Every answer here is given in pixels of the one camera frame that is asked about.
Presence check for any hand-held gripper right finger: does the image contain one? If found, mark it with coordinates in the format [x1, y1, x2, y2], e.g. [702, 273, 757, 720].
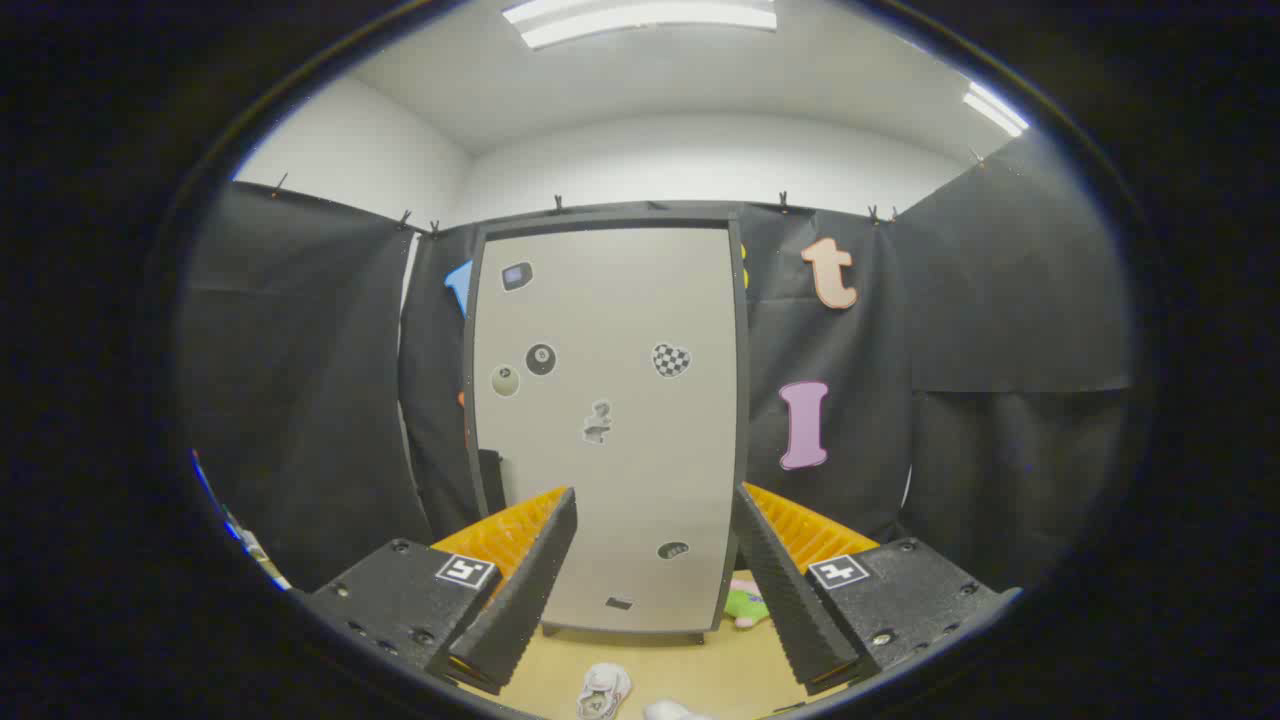
[732, 483, 1024, 698]

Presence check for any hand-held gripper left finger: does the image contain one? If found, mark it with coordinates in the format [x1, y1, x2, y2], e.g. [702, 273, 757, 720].
[298, 486, 580, 695]

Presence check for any white shoe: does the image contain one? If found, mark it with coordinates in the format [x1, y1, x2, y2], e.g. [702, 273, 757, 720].
[577, 663, 633, 720]

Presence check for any dark grey shoe cabinet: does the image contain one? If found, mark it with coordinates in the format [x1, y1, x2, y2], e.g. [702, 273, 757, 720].
[462, 205, 753, 646]

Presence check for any pink star plush toy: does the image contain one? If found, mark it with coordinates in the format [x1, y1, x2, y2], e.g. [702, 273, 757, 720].
[724, 578, 771, 629]

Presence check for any white and yellow object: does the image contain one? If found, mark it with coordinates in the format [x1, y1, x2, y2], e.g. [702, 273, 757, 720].
[225, 510, 291, 591]

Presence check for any black backdrop cloth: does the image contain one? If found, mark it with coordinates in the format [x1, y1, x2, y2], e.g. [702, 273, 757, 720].
[180, 135, 1136, 591]

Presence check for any row of black cloth clips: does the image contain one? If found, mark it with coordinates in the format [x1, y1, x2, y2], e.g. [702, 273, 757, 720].
[270, 145, 986, 236]

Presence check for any small ceiling light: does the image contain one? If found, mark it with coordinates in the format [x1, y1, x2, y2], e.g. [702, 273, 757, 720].
[963, 82, 1029, 138]

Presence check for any long ceiling light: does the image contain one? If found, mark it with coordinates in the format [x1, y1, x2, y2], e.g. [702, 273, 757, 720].
[502, 0, 779, 49]

